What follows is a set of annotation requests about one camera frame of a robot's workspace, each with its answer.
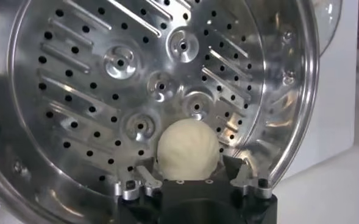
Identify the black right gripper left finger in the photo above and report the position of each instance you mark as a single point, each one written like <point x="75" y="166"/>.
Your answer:
<point x="133" y="187"/>

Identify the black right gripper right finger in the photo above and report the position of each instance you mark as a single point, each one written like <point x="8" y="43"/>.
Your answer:
<point x="243" y="179"/>

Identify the white steamed baozi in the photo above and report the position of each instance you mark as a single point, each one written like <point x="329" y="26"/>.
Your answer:
<point x="188" y="149"/>

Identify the perforated steel steamer basket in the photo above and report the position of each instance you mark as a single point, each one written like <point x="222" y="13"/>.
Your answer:
<point x="75" y="91"/>

